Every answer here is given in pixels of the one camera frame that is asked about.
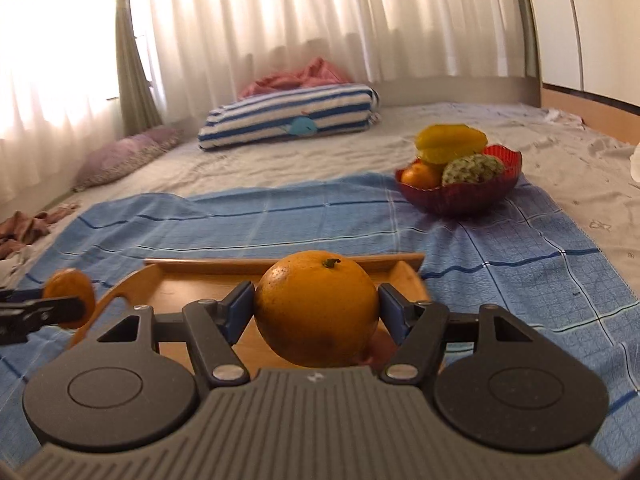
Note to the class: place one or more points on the white bundled cloth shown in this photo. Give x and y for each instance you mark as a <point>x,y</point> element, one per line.
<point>636,162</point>

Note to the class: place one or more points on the wooden bed frame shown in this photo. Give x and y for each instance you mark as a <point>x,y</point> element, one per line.
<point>590,110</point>

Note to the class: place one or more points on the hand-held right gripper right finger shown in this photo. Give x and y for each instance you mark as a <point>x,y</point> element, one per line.
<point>395,312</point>

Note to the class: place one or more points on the large bright orange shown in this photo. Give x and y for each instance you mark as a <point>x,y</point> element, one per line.
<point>315,310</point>

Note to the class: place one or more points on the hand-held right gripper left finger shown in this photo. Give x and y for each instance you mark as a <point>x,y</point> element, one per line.
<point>239,312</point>

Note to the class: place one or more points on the orange tangerine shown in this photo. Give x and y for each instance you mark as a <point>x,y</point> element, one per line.
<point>420,175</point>

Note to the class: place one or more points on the green custard apple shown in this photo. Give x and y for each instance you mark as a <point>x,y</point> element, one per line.
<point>472,170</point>

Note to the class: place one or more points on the blue plaid blanket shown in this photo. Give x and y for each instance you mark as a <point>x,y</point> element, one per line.
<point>300,220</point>

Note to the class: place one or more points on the small white cloth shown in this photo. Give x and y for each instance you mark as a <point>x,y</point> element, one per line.
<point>562,117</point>

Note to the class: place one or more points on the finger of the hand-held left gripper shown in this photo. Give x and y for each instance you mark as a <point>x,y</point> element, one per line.
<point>20,292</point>
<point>40,310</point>

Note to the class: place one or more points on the white wardrobe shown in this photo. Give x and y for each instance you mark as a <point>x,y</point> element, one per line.
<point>590,25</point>

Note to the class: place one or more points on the blue striped whale pillow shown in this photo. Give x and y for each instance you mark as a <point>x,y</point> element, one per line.
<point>280,110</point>

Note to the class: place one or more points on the red glass bowl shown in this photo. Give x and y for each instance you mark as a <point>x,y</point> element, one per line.
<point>460,197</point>

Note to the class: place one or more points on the brown crumpled cloth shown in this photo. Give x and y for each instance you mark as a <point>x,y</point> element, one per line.
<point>25,225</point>

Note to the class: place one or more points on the pale thin cloth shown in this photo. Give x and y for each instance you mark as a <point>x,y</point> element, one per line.
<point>12,265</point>

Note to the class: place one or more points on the light grey bed sheet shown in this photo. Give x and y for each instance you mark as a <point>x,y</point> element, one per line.
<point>350,155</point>

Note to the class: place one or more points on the olive drape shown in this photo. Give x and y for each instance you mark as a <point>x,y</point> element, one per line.
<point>527,20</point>
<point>132,70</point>

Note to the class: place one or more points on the white sheer curtain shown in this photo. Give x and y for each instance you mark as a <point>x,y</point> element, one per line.
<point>300,10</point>

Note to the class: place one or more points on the purple floral pillow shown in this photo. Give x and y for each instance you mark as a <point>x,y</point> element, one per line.
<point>120,157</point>

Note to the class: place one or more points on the yellow starfruit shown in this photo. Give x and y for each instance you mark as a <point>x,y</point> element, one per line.
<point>450,142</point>

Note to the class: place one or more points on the small dull orange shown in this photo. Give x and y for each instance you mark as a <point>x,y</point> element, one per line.
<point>70,287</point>

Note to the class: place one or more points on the pink crumpled blanket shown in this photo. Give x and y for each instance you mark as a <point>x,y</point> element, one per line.
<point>310,77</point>

